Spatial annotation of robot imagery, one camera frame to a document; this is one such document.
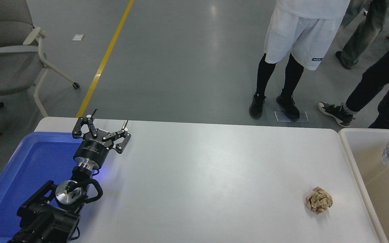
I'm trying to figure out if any large pale bin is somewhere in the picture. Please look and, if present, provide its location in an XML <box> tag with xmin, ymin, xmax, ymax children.
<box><xmin>338</xmin><ymin>128</ymin><xmax>389</xmax><ymax>243</ymax></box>

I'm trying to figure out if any crumpled tan paper ball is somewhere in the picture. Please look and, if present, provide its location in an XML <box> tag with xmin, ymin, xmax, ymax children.
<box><xmin>305</xmin><ymin>187</ymin><xmax>333</xmax><ymax>214</ymax></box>

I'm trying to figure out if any blue plastic tray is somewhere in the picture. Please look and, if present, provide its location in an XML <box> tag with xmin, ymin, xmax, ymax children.
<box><xmin>0</xmin><ymin>132</ymin><xmax>99</xmax><ymax>242</ymax></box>

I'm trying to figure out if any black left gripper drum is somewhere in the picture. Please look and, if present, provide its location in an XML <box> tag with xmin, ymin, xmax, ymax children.
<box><xmin>73</xmin><ymin>132</ymin><xmax>114</xmax><ymax>167</ymax></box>

